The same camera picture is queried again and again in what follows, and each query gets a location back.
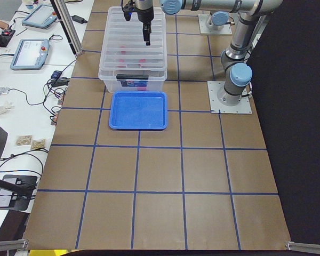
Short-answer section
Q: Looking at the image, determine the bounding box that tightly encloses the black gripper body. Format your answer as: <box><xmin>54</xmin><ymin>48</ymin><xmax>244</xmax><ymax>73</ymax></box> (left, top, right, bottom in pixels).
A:
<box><xmin>137</xmin><ymin>8</ymin><xmax>154</xmax><ymax>23</ymax></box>

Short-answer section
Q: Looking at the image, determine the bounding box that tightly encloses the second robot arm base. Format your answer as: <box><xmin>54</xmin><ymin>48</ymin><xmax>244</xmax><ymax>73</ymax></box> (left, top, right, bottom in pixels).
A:
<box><xmin>206</xmin><ymin>11</ymin><xmax>229</xmax><ymax>30</ymax></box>

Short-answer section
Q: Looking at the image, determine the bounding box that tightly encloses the clear plastic box lid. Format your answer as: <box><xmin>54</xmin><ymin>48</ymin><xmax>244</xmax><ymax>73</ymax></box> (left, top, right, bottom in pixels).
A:
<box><xmin>99</xmin><ymin>6</ymin><xmax>167</xmax><ymax>71</ymax></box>

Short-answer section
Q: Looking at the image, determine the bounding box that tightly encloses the clear plastic storage box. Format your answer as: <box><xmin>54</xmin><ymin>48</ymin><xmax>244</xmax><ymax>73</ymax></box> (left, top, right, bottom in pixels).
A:
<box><xmin>98</xmin><ymin>68</ymin><xmax>167</xmax><ymax>93</ymax></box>

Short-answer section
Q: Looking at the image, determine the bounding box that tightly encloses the black power adapter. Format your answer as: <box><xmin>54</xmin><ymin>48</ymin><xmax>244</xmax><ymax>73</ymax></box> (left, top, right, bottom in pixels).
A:
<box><xmin>71</xmin><ymin>15</ymin><xmax>87</xmax><ymax>24</ymax></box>

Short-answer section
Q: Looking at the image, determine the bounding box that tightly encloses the blue plastic tray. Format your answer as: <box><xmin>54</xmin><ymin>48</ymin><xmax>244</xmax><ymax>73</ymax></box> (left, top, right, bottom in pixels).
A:
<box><xmin>109</xmin><ymin>91</ymin><xmax>168</xmax><ymax>130</ymax></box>

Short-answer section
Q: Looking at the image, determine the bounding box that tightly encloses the far teach pendant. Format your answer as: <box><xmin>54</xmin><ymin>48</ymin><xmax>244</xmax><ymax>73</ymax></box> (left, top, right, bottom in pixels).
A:
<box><xmin>22</xmin><ymin>4</ymin><xmax>57</xmax><ymax>29</ymax></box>

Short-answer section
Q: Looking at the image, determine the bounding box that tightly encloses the teach pendant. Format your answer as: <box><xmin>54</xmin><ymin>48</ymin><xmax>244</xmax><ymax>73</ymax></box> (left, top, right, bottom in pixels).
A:
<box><xmin>10</xmin><ymin>39</ymin><xmax>50</xmax><ymax>70</ymax></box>
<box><xmin>22</xmin><ymin>4</ymin><xmax>57</xmax><ymax>29</ymax></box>

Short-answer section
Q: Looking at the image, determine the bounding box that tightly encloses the near teach pendant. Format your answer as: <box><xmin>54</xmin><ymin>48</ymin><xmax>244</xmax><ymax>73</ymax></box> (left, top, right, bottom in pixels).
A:
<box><xmin>10</xmin><ymin>39</ymin><xmax>50</xmax><ymax>70</ymax></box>

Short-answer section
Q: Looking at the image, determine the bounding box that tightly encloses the bag of small parts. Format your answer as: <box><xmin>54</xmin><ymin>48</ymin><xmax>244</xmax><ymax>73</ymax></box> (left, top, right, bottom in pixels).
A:
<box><xmin>15</xmin><ymin>135</ymin><xmax>33</xmax><ymax>146</ymax></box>
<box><xmin>30</xmin><ymin>139</ymin><xmax>46</xmax><ymax>150</ymax></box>

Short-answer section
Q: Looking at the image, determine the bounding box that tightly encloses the black flat stand base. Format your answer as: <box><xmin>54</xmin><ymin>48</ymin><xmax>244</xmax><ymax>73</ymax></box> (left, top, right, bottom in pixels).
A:
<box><xmin>0</xmin><ymin>174</ymin><xmax>37</xmax><ymax>211</ymax></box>

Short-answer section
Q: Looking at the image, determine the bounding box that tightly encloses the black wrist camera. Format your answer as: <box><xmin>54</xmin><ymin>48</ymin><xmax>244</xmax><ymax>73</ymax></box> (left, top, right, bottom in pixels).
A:
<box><xmin>122</xmin><ymin>0</ymin><xmax>134</xmax><ymax>21</ymax></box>

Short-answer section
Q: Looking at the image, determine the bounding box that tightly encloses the second arm base plate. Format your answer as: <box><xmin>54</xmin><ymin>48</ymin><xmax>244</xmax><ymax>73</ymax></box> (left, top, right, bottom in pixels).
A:
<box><xmin>198</xmin><ymin>14</ymin><xmax>233</xmax><ymax>36</ymax></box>

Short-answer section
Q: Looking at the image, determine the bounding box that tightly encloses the aluminium frame post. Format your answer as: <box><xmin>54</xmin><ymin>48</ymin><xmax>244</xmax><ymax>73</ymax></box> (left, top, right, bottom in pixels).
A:
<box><xmin>50</xmin><ymin>0</ymin><xmax>83</xmax><ymax>56</ymax></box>

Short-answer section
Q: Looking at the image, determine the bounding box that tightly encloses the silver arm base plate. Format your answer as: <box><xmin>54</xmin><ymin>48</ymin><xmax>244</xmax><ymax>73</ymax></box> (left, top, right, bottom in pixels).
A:
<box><xmin>207</xmin><ymin>81</ymin><xmax>252</xmax><ymax>114</ymax></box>

